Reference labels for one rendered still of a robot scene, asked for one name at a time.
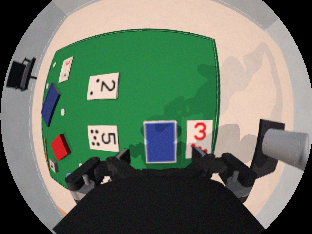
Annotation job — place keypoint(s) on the red flat box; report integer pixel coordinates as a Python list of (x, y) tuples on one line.
[(60, 147)]

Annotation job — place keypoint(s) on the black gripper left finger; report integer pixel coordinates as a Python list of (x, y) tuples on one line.
[(91, 173)]

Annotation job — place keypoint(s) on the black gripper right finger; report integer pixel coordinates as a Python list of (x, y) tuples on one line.
[(240, 178)]

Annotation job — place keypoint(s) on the blue rectangular card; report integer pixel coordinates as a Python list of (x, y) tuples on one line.
[(160, 141)]

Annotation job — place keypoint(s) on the dark blue rectangular tile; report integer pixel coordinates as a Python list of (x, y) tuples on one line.
[(50, 103)]

